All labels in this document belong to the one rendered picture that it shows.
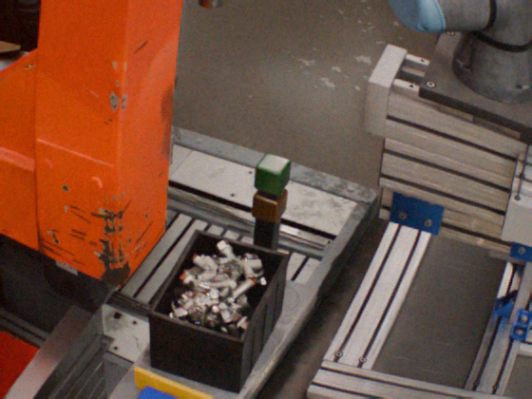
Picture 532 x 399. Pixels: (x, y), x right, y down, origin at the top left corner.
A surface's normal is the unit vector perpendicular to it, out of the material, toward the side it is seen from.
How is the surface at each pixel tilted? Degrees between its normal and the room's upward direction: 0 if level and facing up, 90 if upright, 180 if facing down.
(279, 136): 0
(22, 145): 90
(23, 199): 90
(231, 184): 0
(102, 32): 90
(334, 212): 0
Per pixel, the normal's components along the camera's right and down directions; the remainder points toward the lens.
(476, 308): 0.07, -0.79
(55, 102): -0.40, 0.54
